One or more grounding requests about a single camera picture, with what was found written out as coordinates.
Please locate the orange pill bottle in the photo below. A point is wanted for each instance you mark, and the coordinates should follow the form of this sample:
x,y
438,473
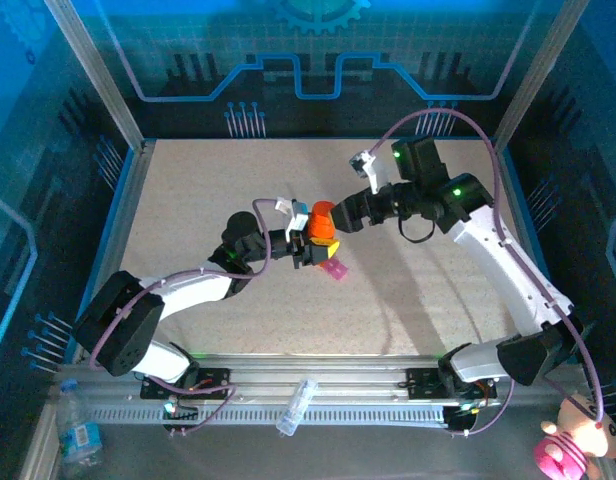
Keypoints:
x,y
322,222

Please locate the pink pill organizer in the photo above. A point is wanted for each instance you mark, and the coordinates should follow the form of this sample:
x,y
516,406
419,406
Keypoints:
x,y
337,270

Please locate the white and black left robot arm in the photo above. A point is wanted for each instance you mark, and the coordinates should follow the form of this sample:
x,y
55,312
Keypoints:
x,y
198,290

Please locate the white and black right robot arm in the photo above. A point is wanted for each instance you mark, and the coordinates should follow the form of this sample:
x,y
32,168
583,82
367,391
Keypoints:
x,y
508,270

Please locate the clear empty plastic bottle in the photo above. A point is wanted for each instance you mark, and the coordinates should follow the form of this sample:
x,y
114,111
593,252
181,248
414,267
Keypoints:
x,y
297,405

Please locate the water bottle with blue label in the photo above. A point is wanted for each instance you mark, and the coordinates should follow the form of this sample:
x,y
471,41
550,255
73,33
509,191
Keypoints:
x,y
78,440

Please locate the pink and beige plush toy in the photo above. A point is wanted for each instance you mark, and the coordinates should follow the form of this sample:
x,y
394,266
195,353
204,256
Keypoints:
x,y
583,435

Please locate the aluminium frame rail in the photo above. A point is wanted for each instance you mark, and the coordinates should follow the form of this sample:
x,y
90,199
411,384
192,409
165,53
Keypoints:
x,y
338,372

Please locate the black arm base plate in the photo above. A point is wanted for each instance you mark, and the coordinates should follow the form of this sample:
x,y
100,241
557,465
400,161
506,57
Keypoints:
x,y
215,377
420,382

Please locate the aluminium frame post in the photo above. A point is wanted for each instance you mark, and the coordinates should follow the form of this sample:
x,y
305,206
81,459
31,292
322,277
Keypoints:
x,y
100,80
538,75

